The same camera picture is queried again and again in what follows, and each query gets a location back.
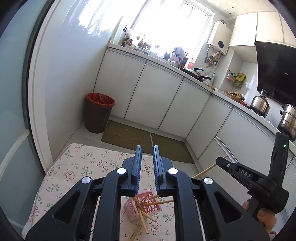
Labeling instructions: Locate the yellow green snack bag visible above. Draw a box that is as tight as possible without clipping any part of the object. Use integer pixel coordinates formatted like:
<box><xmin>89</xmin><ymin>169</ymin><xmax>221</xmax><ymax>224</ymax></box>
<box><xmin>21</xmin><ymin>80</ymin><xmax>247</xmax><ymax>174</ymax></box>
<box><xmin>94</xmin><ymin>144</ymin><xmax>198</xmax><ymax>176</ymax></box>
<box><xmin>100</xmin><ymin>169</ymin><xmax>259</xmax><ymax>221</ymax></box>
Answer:
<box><xmin>234</xmin><ymin>73</ymin><xmax>246</xmax><ymax>88</ymax></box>

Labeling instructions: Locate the white water heater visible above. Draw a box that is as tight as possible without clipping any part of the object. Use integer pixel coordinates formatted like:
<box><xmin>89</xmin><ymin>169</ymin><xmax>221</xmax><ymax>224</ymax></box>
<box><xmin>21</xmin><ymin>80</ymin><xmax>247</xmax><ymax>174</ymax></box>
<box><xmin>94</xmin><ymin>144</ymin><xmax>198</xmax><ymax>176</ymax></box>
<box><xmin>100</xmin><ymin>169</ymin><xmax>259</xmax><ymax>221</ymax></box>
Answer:
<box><xmin>207</xmin><ymin>21</ymin><xmax>232</xmax><ymax>55</ymax></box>

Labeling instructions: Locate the black range hood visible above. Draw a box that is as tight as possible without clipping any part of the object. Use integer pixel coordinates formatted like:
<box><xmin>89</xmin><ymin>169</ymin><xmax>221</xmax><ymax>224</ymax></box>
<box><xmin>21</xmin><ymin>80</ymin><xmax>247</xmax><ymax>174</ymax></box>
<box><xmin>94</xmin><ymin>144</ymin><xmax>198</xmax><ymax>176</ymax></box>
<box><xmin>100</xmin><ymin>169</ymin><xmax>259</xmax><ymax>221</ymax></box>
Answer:
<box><xmin>255</xmin><ymin>42</ymin><xmax>296</xmax><ymax>105</ymax></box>

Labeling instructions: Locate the black frying pan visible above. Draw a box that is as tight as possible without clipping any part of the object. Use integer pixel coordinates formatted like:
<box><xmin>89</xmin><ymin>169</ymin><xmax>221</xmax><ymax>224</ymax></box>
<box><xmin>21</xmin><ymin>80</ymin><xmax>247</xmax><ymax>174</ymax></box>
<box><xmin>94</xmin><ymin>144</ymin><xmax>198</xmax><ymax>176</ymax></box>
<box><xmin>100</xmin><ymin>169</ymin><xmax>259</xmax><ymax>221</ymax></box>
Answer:
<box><xmin>180</xmin><ymin>68</ymin><xmax>212</xmax><ymax>82</ymax></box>

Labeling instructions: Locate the brown trash bin red liner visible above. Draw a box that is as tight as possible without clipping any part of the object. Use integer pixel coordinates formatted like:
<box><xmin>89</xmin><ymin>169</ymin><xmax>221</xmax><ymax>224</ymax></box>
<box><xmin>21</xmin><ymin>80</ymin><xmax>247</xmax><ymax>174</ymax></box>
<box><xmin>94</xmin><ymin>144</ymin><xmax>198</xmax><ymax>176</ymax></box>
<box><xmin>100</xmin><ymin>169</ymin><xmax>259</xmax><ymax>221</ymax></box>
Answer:
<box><xmin>85</xmin><ymin>93</ymin><xmax>115</xmax><ymax>133</ymax></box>

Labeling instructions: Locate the large steel stock pot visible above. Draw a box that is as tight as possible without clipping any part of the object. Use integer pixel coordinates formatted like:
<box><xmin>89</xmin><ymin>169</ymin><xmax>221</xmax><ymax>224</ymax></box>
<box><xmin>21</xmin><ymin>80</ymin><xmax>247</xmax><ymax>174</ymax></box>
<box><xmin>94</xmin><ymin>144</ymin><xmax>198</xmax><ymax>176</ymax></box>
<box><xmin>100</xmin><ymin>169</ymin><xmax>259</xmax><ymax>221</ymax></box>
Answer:
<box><xmin>277</xmin><ymin>104</ymin><xmax>296</xmax><ymax>142</ymax></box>

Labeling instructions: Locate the pink perforated utensil holder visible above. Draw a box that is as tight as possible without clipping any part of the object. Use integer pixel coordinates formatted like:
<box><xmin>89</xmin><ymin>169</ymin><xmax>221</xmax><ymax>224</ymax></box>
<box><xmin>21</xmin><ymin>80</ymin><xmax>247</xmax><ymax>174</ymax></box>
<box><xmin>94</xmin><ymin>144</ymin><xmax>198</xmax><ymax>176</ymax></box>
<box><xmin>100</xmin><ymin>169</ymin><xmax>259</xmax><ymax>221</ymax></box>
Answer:
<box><xmin>123</xmin><ymin>190</ymin><xmax>162</xmax><ymax>221</ymax></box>

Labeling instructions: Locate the brown floor mat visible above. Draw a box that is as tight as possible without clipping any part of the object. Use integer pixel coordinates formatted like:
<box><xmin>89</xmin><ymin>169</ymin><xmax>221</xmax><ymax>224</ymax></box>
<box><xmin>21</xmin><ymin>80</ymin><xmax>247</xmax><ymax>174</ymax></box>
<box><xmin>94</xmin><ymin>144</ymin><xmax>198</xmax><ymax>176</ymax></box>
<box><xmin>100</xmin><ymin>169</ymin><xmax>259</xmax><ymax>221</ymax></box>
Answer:
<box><xmin>101</xmin><ymin>120</ymin><xmax>194</xmax><ymax>164</ymax></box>

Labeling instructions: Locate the white electric kettle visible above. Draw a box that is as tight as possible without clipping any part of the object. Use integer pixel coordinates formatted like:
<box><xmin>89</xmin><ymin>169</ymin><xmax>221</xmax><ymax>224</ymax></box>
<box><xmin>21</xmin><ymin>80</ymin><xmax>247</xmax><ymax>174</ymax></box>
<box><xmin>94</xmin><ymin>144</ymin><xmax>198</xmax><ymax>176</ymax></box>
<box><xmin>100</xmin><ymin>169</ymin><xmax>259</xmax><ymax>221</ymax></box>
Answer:
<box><xmin>208</xmin><ymin>71</ymin><xmax>215</xmax><ymax>86</ymax></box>

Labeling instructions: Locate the right hand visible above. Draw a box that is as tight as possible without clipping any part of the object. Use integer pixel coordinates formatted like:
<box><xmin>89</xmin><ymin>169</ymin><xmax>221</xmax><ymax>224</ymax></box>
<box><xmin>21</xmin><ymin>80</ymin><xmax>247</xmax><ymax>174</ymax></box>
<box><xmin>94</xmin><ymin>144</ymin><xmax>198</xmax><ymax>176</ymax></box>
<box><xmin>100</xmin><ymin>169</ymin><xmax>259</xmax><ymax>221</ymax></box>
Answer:
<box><xmin>242</xmin><ymin>198</ymin><xmax>277</xmax><ymax>240</ymax></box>

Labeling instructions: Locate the steel kettle pot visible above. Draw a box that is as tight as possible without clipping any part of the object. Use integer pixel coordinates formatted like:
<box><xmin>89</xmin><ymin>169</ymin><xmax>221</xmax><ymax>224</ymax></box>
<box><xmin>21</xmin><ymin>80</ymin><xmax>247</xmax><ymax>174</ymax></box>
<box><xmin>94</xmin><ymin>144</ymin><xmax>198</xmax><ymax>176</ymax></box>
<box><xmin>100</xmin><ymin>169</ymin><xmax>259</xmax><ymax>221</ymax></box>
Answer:
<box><xmin>250</xmin><ymin>89</ymin><xmax>270</xmax><ymax>118</ymax></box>

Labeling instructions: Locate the bamboo chopstick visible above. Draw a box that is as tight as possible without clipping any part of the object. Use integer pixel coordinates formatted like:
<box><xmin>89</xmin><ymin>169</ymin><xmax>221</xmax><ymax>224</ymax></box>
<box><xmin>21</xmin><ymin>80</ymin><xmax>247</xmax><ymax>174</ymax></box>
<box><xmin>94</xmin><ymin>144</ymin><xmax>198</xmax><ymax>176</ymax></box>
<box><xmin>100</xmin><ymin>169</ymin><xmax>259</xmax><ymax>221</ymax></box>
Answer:
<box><xmin>129</xmin><ymin>225</ymin><xmax>142</xmax><ymax>241</ymax></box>
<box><xmin>136</xmin><ymin>195</ymin><xmax>159</xmax><ymax>204</ymax></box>
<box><xmin>193</xmin><ymin>163</ymin><xmax>217</xmax><ymax>179</ymax></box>
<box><xmin>136</xmin><ymin>203</ymin><xmax>149</xmax><ymax>235</ymax></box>
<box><xmin>137</xmin><ymin>200</ymin><xmax>173</xmax><ymax>206</ymax></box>
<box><xmin>133</xmin><ymin>197</ymin><xmax>157</xmax><ymax>222</ymax></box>

